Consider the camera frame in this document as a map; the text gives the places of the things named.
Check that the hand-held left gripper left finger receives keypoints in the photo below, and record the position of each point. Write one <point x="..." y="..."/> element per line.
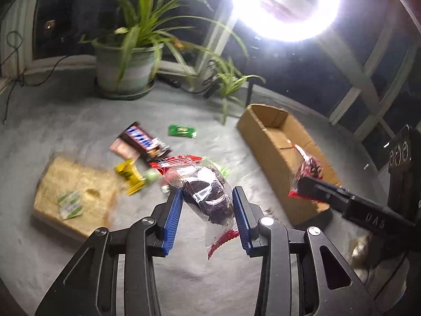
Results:
<point x="174" y="219"/>

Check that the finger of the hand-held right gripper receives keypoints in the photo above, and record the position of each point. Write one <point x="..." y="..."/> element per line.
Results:
<point x="324" y="192"/>

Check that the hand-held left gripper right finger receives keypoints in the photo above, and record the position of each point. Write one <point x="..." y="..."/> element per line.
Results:
<point x="240" y="219"/>

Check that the small red clear snack packet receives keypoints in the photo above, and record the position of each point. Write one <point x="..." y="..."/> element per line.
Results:
<point x="309" y="168"/>

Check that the clear red-edged cake packet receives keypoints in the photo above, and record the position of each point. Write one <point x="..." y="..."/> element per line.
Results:
<point x="207" y="197"/>

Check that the pink snack packet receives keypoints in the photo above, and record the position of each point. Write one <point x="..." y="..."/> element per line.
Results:
<point x="122" y="148"/>

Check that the brown cardboard box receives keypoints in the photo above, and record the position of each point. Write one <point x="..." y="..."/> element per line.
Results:
<point x="263" y="128"/>

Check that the light green snack packet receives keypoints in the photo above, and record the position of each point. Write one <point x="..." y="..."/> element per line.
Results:
<point x="152" y="176"/>

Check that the yellow snack packet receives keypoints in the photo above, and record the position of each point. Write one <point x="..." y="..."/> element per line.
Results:
<point x="130" y="174"/>

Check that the brown chocolate bar packet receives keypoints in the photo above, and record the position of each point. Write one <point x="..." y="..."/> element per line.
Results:
<point x="138" y="136"/>

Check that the sliced bread bag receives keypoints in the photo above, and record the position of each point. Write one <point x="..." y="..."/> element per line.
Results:
<point x="65" y="177"/>

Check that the flower pot saucer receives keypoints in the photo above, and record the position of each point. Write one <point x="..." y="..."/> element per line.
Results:
<point x="131" y="94"/>

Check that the small green plantlet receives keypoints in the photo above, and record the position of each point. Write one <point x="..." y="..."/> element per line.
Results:
<point x="230" y="80"/>

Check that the pale green flower pot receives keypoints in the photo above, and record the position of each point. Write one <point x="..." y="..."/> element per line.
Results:
<point x="131" y="69"/>

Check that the large green leafy plant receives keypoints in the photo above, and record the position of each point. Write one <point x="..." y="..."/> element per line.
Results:
<point x="144" y="16"/>

